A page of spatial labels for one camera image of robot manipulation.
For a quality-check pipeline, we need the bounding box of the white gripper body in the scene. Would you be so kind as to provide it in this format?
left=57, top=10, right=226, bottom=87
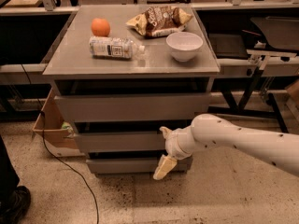
left=165, top=126, right=195, bottom=160

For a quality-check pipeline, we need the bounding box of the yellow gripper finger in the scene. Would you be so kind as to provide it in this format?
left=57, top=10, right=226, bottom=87
left=160, top=126, right=171, bottom=139
left=153, top=155, right=178, bottom=180

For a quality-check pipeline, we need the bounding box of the grey drawer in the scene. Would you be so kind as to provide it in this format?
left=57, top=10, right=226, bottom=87
left=55, top=93, right=210, bottom=122
left=86, top=155, right=193, bottom=175
left=74, top=132, right=165, bottom=153

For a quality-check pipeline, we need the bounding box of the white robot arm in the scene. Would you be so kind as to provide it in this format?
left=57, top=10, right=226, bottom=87
left=153, top=114, right=299, bottom=180

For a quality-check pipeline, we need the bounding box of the grey bottom drawer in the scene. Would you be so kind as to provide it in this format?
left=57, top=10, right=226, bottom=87
left=86, top=155, right=193, bottom=175

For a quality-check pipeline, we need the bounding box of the grey top drawer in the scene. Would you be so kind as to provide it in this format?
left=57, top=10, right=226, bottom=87
left=55, top=93, right=210, bottom=122

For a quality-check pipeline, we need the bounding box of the grey drawer cabinet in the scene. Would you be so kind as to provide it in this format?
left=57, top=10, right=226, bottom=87
left=42, top=5, right=221, bottom=175

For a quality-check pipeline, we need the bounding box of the white bowl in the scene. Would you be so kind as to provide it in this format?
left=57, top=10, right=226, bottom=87
left=166, top=32, right=204, bottom=62

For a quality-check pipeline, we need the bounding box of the clear plastic water bottle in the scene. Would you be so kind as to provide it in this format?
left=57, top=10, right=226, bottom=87
left=89, top=36, right=145, bottom=60

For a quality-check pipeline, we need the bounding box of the cardboard box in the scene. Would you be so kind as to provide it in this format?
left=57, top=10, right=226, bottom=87
left=33, top=91, right=82, bottom=157

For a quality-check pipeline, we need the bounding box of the brown chip bag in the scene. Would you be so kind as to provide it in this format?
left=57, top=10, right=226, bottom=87
left=126, top=6, right=192, bottom=37

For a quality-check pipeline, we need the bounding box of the orange fruit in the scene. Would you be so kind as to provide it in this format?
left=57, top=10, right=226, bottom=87
left=91, top=18, right=110, bottom=36

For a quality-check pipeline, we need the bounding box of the dark trouser leg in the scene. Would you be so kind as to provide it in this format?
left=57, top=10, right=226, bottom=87
left=0, top=136, right=20, bottom=209

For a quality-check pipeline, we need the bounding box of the black shoe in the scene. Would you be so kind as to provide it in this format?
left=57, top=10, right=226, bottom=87
left=0, top=186, right=31, bottom=224

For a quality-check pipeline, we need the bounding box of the black floor cable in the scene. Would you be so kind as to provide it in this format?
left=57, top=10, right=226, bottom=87
left=20, top=63, right=100, bottom=224

